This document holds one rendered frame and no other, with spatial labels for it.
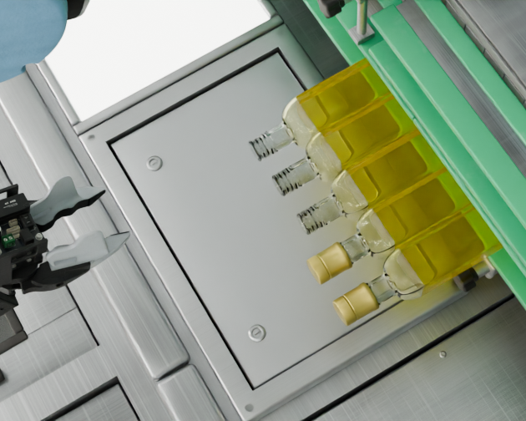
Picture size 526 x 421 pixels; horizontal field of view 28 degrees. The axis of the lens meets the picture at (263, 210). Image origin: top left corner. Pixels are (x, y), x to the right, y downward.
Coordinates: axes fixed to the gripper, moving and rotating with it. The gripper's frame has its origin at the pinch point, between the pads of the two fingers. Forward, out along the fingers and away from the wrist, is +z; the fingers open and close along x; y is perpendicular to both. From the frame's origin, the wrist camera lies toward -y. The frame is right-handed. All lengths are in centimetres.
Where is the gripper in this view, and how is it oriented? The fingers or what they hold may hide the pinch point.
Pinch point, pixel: (105, 219)
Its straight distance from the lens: 112.0
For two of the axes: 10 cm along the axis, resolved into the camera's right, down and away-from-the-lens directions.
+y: 2.2, -5.2, -8.2
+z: 8.3, -3.3, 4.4
